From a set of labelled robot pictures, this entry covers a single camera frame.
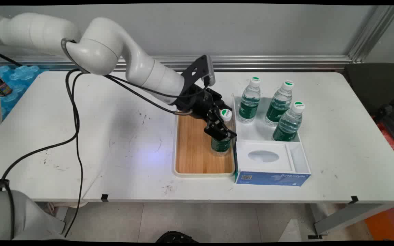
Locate slanted aluminium profile post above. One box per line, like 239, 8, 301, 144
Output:
347, 5, 394, 64

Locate thin black cable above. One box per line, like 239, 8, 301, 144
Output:
64, 70, 212, 237

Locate grey table leg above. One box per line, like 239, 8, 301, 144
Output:
308, 203, 394, 240

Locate red bag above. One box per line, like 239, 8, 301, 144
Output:
375, 118, 394, 158

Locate thick black cable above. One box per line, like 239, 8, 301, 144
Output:
0, 38, 193, 192

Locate orange crate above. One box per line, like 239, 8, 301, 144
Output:
365, 204, 394, 241

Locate bamboo tray white rim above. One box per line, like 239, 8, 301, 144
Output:
172, 112, 236, 178

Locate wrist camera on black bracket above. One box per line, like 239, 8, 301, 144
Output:
181, 55, 216, 88

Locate black object on floor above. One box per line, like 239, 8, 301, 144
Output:
156, 231, 199, 243

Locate white box blue side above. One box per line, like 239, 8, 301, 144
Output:
232, 94, 312, 187

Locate blue shrink-wrapped bottle pack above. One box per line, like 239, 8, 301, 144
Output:
0, 65, 49, 121

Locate horizontal aluminium rail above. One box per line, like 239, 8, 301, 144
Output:
0, 55, 353, 71

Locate water bottle green label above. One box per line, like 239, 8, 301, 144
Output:
265, 81, 294, 127
272, 101, 306, 142
211, 109, 234, 157
237, 77, 262, 124

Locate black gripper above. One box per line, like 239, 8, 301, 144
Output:
175, 85, 237, 141

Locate colourful drink can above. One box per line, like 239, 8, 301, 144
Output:
0, 67, 13, 97

